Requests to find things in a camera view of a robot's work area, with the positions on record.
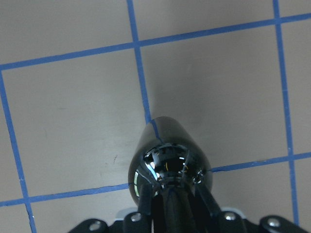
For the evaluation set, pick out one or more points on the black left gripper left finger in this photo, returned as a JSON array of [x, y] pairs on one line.
[[145, 200]]

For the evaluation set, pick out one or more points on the dark wine bottle carried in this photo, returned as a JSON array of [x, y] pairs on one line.
[[168, 158]]

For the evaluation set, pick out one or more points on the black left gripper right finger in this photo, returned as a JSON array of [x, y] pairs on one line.
[[209, 202]]

